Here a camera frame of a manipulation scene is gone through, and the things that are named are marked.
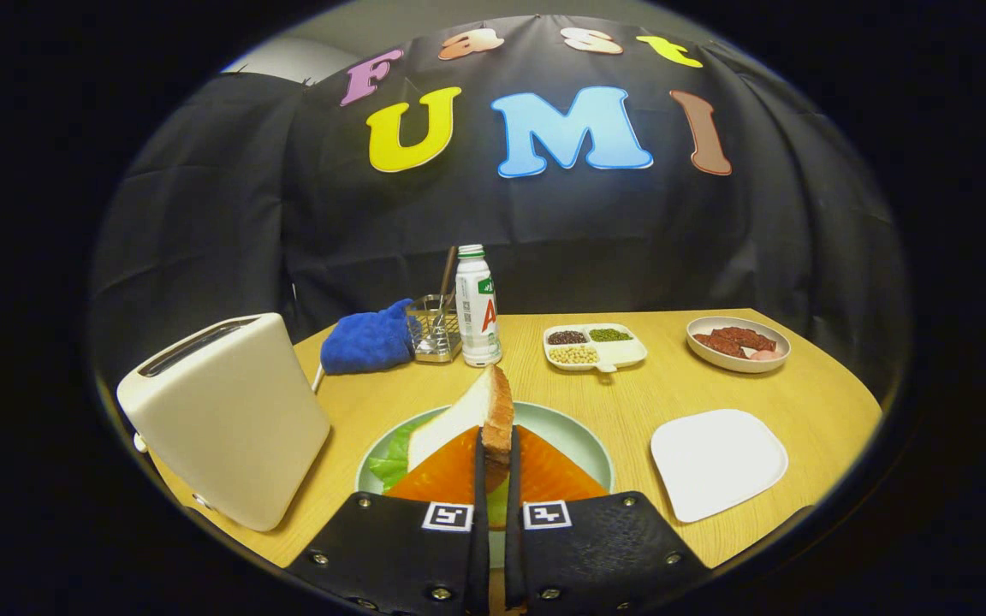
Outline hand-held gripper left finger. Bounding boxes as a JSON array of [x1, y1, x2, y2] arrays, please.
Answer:
[[286, 426, 491, 616]]

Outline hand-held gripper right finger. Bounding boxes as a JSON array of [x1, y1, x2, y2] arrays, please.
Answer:
[[503, 424, 712, 616]]

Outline green lettuce leaf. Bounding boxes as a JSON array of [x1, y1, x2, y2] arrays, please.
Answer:
[[366, 417, 511, 530]]

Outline toasted bread slice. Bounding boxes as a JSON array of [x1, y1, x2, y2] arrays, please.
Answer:
[[406, 364, 515, 493]]

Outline light green round plate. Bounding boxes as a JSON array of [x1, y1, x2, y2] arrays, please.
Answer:
[[355, 401, 615, 514]]

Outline white square plate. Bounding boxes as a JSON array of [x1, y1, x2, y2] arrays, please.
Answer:
[[650, 408, 790, 524]]

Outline white divided bean dish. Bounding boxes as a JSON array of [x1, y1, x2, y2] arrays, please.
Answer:
[[542, 323, 649, 374]]

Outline white drink bottle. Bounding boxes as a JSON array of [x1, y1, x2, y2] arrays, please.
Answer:
[[455, 244, 503, 368]]

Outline blue cloth mitt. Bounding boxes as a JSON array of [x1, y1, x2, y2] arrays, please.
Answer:
[[320, 298, 417, 376]]

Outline white toaster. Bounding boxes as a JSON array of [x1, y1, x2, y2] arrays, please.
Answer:
[[116, 312, 332, 533]]

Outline white round meat plate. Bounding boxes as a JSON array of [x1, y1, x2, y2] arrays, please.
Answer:
[[686, 316, 792, 375]]

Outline dark red meat slice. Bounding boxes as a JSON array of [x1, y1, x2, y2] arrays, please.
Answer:
[[694, 332, 748, 358], [710, 326, 776, 352]]

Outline black backdrop cloth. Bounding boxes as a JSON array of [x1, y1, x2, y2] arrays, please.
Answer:
[[91, 15, 909, 403]]

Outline metal wire utensil holder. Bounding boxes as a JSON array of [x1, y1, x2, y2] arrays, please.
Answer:
[[406, 293, 463, 364]]

